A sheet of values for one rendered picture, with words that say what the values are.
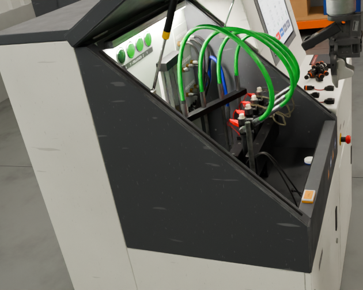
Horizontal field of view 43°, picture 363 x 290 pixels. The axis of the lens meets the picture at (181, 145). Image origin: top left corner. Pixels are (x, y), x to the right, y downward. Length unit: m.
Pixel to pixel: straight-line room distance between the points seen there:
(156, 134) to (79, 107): 0.24
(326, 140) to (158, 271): 0.72
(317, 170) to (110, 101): 0.67
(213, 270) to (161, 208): 0.25
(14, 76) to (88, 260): 0.67
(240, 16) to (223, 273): 0.93
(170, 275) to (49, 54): 0.77
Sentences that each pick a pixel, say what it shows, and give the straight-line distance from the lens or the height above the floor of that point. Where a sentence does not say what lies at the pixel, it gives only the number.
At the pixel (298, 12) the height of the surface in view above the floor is 0.30.
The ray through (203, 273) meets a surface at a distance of 1.48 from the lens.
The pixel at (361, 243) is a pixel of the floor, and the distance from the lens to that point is 2.74.
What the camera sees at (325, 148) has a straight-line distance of 1.63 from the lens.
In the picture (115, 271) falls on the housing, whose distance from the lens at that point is 1.65.
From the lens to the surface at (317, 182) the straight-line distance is 1.44.
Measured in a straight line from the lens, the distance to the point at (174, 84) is 1.64.
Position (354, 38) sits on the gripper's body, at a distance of 1.37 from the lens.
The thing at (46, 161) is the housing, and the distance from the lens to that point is 1.52.
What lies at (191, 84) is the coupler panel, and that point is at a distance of 1.85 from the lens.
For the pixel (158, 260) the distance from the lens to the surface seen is 1.52.
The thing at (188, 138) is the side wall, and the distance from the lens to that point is 1.21.
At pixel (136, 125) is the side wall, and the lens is 1.26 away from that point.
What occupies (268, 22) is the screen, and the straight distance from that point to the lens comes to 2.01.
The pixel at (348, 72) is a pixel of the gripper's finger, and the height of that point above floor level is 1.25.
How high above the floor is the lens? 1.71
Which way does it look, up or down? 26 degrees down
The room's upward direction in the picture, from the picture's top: 10 degrees counter-clockwise
